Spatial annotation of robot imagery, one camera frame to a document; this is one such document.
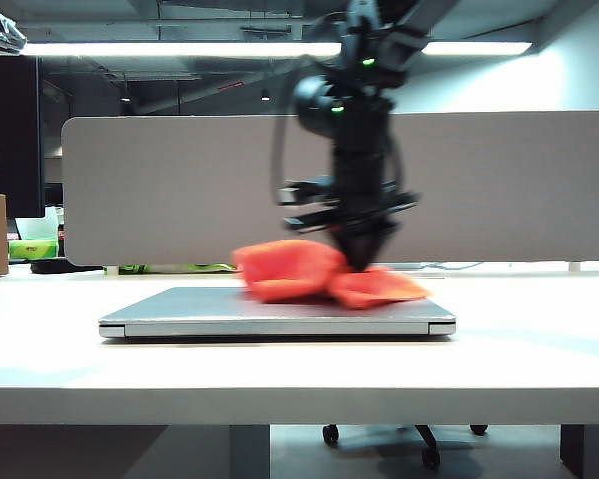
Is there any green tissue box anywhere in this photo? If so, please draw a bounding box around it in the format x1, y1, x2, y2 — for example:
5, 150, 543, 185
8, 239, 61, 261

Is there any green plastic packet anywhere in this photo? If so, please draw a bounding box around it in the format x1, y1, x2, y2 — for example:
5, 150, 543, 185
118, 262, 241, 276

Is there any black office chair base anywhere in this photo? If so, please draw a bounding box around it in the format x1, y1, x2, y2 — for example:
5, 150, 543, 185
321, 424, 490, 471

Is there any long white ceiling light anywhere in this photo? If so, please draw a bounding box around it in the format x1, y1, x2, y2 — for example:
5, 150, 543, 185
19, 41, 533, 57

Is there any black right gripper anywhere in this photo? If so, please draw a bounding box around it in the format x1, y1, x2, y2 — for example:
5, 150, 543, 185
282, 149, 423, 273

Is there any black monitor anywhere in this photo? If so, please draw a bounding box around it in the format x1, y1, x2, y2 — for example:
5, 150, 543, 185
0, 54, 47, 220

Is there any orange cloth rag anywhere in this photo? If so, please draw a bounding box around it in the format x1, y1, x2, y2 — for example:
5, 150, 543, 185
231, 239, 432, 310

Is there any grey table leg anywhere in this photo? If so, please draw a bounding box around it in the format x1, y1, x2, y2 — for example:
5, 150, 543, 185
229, 424, 272, 479

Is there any grey fabric desk divider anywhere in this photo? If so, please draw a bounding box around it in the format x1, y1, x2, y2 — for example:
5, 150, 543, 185
61, 110, 599, 268

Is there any silver closed laptop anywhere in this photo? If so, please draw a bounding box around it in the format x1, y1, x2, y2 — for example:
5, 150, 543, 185
98, 286, 458, 341

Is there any dark table leg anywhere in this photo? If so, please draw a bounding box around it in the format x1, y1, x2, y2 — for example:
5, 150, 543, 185
560, 424, 599, 479

